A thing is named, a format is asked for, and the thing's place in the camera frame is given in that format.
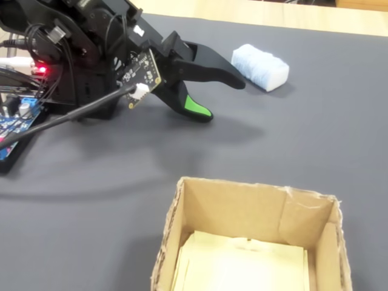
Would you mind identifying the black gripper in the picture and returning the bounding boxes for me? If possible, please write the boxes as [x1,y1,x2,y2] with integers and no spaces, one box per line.
[130,12,247,124]

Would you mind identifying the white and blue sponge block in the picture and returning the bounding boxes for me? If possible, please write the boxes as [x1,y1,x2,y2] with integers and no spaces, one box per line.
[231,44,290,92]

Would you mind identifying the brown cardboard box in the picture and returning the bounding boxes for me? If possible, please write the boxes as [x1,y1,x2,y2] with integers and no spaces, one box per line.
[150,176,354,291]

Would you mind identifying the dark grey table mat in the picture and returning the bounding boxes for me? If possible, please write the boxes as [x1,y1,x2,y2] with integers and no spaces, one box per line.
[0,8,388,291]

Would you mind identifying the pale yellow paper sheets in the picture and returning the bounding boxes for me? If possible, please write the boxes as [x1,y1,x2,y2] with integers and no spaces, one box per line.
[171,230,310,291]

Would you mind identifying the white usb plug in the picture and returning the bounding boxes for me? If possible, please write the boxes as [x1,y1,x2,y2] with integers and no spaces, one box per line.
[0,57,38,69]

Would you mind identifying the blue controller circuit board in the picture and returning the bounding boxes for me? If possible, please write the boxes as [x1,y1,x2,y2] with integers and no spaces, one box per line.
[0,96,44,161]

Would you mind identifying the black barrel power plug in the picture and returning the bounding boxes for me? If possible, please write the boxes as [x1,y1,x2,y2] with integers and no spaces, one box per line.
[0,38,32,50]

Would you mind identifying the black board holder plate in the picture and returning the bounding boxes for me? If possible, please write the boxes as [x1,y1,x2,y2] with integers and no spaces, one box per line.
[0,102,50,176]

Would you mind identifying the black camera circuit board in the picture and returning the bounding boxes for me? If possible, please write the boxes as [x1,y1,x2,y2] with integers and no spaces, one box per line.
[114,48,167,109]

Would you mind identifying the thick black camera cable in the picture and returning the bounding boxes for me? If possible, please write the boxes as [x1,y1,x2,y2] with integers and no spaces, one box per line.
[0,84,139,151]

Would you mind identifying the clear plastic wire connector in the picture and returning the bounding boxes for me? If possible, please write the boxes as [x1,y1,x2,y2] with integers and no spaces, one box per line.
[47,25,68,44]

